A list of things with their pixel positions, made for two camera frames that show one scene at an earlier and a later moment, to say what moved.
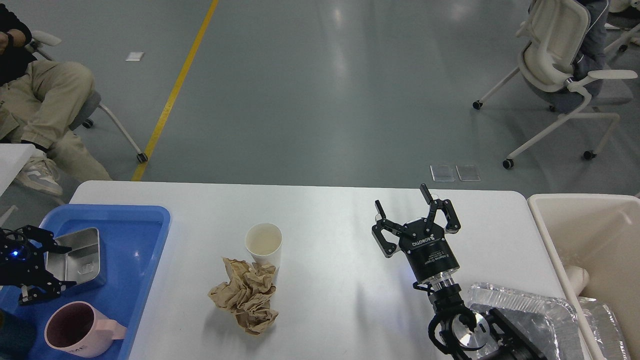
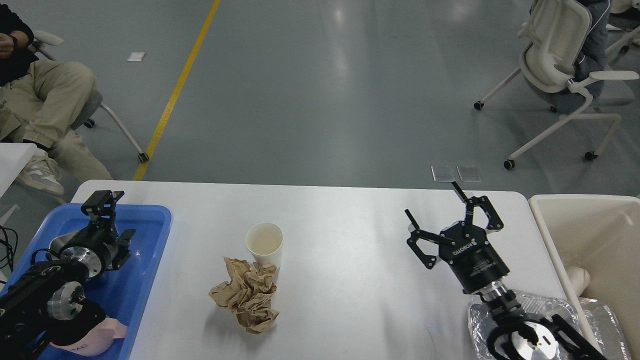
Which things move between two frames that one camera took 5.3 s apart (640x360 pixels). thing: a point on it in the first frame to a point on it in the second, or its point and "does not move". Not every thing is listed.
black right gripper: x=430 y=254 to x=475 y=261
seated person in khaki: x=40 y=101 does not move
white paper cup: x=263 y=242 does not move
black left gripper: x=22 y=260 to x=94 y=246
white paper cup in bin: x=578 y=277 does not move
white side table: x=13 y=157 does not move
